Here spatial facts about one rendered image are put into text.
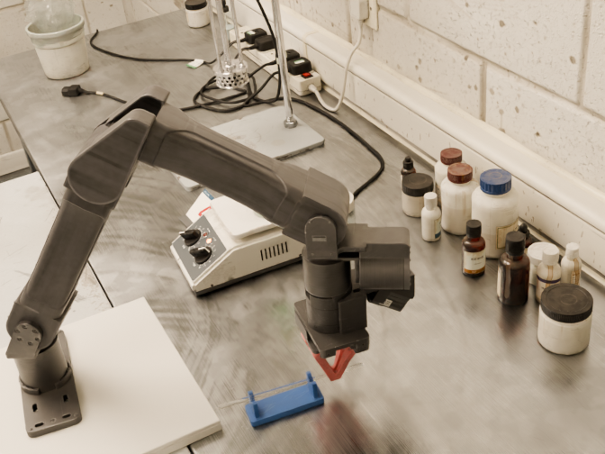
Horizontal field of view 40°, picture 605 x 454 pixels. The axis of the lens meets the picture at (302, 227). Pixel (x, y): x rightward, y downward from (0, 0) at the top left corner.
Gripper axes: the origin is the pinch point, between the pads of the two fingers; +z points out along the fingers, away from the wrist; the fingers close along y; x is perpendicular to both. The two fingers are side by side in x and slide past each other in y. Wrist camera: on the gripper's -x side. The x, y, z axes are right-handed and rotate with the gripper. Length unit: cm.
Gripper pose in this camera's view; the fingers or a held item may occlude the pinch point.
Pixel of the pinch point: (334, 373)
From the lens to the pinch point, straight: 111.5
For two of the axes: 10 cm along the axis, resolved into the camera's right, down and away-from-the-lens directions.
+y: -3.4, -5.0, 8.0
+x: -9.4, 2.4, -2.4
